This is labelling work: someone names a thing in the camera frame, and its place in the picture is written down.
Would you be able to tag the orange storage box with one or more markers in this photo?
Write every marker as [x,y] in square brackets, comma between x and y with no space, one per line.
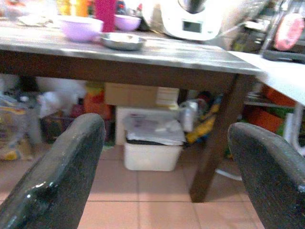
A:
[264,119]

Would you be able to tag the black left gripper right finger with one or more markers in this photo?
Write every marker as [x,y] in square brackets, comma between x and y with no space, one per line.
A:
[269,171]

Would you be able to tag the brown cardboard box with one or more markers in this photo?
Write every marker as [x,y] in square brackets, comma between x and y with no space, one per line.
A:
[133,96]

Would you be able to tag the white plastic bin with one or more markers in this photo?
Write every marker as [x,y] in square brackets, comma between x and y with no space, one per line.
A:
[152,156]

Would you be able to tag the small lilac plastic bowl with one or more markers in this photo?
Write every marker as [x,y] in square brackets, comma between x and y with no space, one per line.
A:
[127,22]

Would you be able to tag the white cloth on table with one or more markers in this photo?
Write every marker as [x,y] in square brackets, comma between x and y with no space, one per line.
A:
[35,20]

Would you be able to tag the yellow blue bag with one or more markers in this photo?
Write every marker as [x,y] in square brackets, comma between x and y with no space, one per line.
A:
[202,124]

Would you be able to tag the stainless steel bowl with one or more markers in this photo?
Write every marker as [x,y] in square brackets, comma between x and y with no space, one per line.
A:
[123,41]

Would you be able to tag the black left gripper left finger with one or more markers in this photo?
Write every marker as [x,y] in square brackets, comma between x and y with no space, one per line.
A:
[59,171]

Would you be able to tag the pink round lid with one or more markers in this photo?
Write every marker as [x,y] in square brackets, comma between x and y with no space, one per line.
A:
[288,32]

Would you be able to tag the large lilac plastic bowl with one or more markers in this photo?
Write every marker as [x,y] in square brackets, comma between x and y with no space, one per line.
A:
[79,28]

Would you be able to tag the white kitchen appliance with display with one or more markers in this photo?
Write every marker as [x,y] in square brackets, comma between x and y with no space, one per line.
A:
[188,21]

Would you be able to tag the orange bottle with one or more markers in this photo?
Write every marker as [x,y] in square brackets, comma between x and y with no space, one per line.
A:
[81,7]

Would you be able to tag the dark wooden table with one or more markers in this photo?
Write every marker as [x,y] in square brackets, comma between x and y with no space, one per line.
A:
[152,59]

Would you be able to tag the yellow bottle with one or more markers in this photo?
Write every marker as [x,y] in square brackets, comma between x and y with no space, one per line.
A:
[64,7]

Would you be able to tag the orange yellow toy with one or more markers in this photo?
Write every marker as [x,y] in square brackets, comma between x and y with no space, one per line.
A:
[96,101]

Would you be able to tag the pink plastic cup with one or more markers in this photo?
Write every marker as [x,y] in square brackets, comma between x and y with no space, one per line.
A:
[105,14]

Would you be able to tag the white table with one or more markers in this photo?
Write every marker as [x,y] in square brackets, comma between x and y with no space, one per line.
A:
[281,74]

